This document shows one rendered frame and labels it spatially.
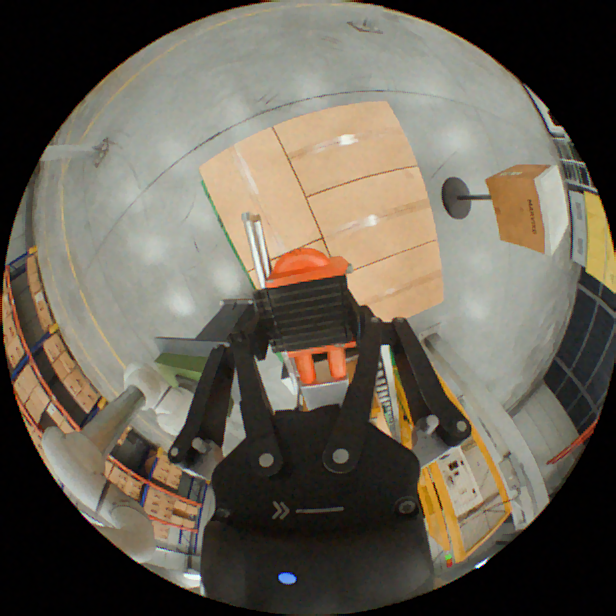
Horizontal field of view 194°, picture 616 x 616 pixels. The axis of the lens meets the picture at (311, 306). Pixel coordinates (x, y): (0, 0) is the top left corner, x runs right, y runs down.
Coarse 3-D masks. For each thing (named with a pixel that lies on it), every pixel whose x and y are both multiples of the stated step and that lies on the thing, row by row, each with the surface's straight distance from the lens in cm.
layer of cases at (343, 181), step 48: (240, 144) 99; (288, 144) 93; (336, 144) 94; (384, 144) 102; (240, 192) 91; (288, 192) 86; (336, 192) 87; (384, 192) 94; (240, 240) 90; (288, 240) 85; (336, 240) 85; (384, 240) 92; (432, 240) 108; (384, 288) 98; (432, 288) 115
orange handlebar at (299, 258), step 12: (288, 252) 16; (300, 252) 16; (312, 252) 16; (276, 264) 16; (288, 264) 16; (300, 264) 16; (312, 264) 16; (324, 264) 16; (300, 360) 21; (312, 360) 22; (336, 360) 21; (300, 372) 22; (312, 372) 23; (336, 372) 23
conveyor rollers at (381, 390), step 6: (378, 372) 135; (378, 378) 143; (384, 378) 143; (378, 384) 144; (384, 384) 150; (378, 390) 150; (384, 390) 158; (378, 396) 157; (384, 396) 165; (384, 402) 173; (390, 408) 182; (390, 414) 197; (390, 420) 205
